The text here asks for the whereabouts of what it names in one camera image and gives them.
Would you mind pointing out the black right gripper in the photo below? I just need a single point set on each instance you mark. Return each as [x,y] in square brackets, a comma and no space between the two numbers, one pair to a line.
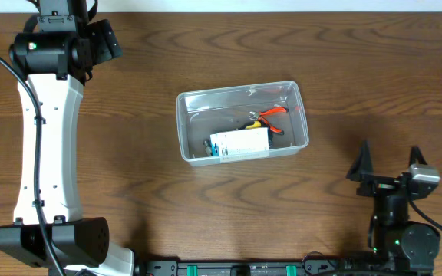
[378,185]

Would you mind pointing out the black yellow slim screwdriver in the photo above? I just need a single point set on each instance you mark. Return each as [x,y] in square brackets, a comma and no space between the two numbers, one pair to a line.
[270,137]

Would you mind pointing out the white blue screwdriver box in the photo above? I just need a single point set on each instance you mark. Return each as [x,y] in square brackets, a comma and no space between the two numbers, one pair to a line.
[240,144]

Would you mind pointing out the stubby yellow black screwdriver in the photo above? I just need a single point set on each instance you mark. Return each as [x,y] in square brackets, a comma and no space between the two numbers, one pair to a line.
[251,125]

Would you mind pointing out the red handled pliers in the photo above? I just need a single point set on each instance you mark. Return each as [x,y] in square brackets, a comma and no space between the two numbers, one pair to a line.
[262,117]

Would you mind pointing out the small hammer black handle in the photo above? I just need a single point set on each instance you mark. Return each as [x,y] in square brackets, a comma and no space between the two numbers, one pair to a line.
[208,147]

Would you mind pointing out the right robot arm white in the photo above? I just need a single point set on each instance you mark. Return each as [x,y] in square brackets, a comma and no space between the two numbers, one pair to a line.
[400,244]

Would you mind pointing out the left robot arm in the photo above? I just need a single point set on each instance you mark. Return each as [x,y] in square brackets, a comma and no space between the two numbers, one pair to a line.
[52,59]

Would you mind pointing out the clear plastic storage container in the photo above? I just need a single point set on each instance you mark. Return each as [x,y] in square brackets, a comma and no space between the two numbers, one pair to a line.
[204,112]

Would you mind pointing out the black mounting rail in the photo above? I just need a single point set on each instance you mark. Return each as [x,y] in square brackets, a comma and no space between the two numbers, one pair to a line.
[307,266]

